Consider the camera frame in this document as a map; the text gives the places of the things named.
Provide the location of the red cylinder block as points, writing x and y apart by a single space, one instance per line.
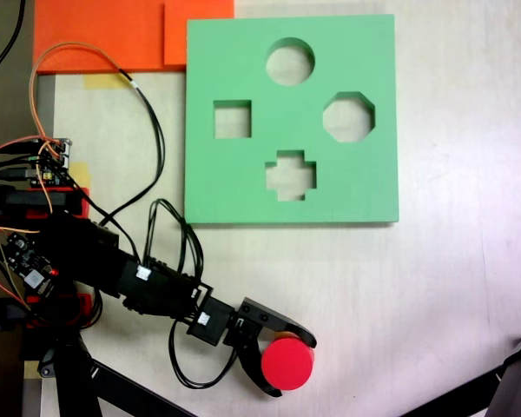
286 362

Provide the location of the green shape sorter board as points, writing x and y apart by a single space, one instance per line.
243 65

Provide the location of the thin black tripod brace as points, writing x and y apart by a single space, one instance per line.
464 397
130 391

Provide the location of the black tripod leg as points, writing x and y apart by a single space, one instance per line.
76 391
516 391

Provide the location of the orange block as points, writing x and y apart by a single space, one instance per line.
91 30

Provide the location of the black driver circuit board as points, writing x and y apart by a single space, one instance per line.
26 260

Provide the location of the yellow tape piece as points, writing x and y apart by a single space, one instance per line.
100 81
81 171

